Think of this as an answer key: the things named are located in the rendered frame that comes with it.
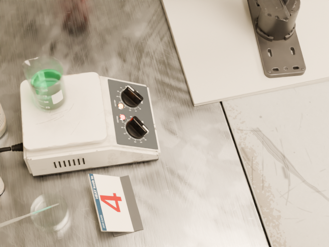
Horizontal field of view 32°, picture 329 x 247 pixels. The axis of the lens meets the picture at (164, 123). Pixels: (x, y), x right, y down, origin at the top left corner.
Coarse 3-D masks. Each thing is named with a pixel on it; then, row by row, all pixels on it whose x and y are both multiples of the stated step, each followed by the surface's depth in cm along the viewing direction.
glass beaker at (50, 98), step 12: (36, 60) 79; (48, 60) 79; (24, 72) 78; (36, 72) 81; (60, 72) 80; (36, 84) 76; (48, 84) 76; (60, 84) 78; (36, 96) 79; (48, 96) 79; (60, 96) 80; (48, 108) 81; (60, 108) 82
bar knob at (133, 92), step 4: (128, 88) 87; (132, 88) 88; (124, 92) 88; (128, 92) 88; (132, 92) 87; (136, 92) 88; (124, 96) 88; (128, 96) 88; (132, 96) 88; (136, 96) 87; (140, 96) 88; (124, 100) 88; (128, 100) 88; (132, 100) 88; (136, 100) 88; (140, 100) 88; (128, 104) 88; (132, 104) 88; (136, 104) 88
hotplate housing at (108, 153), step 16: (112, 128) 84; (16, 144) 86; (96, 144) 82; (112, 144) 83; (32, 160) 81; (48, 160) 82; (64, 160) 83; (80, 160) 84; (96, 160) 85; (112, 160) 86; (128, 160) 87; (144, 160) 87
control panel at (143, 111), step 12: (108, 84) 88; (120, 84) 89; (132, 84) 91; (120, 96) 88; (144, 96) 91; (120, 108) 87; (132, 108) 88; (144, 108) 90; (120, 120) 86; (144, 120) 88; (120, 132) 84; (120, 144) 83; (132, 144) 84; (144, 144) 86; (156, 144) 87
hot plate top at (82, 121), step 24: (24, 96) 84; (72, 96) 84; (96, 96) 84; (24, 120) 82; (48, 120) 82; (72, 120) 82; (96, 120) 82; (24, 144) 80; (48, 144) 80; (72, 144) 80
